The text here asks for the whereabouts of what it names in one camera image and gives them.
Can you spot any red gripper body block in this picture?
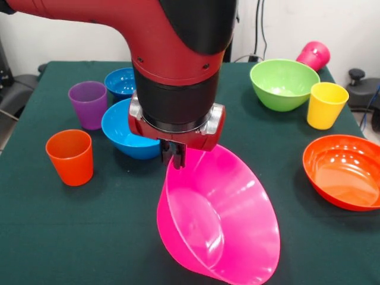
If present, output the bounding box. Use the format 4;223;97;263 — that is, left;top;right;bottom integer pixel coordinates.
128;102;227;153

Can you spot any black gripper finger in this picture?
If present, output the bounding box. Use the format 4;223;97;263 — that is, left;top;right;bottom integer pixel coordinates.
160;138;173;165
171;141;188;170

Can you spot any large pink bowl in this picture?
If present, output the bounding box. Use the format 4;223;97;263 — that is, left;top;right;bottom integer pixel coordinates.
156;144;281;285

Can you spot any green bowl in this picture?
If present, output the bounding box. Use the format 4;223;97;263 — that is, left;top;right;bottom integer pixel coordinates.
249;59;321;113

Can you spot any large shallow orange bowl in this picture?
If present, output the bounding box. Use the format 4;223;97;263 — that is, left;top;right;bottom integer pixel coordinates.
302;134;380;212

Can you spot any light blue bowl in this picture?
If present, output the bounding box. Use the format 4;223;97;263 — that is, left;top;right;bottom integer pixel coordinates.
101;99;162;160

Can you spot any small dark blue bowl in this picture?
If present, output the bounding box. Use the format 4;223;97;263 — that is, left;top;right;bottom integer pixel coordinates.
104;67;138;100

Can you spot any purple cup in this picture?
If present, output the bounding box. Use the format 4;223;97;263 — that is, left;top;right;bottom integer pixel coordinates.
68;81;108;131

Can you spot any orange cup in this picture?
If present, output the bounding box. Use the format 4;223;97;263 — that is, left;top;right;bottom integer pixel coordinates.
45;129;94;187

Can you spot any dark green table cloth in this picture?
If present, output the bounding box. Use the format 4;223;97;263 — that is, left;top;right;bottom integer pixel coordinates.
0;61;380;285

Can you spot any yellow cup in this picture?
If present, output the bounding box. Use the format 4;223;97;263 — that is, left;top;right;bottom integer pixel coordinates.
306;82;350;131

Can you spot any pink cup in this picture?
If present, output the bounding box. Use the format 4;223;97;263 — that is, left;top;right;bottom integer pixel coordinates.
296;40;331;74

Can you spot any black hanging cable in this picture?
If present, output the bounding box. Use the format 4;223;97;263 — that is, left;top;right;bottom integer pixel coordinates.
254;0;268;59

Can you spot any black pedestal leg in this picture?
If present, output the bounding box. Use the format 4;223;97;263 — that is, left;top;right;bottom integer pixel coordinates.
345;68;380;133
0;64;48;121

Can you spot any blue cable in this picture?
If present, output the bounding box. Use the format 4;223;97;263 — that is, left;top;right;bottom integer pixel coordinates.
360;85;380;129

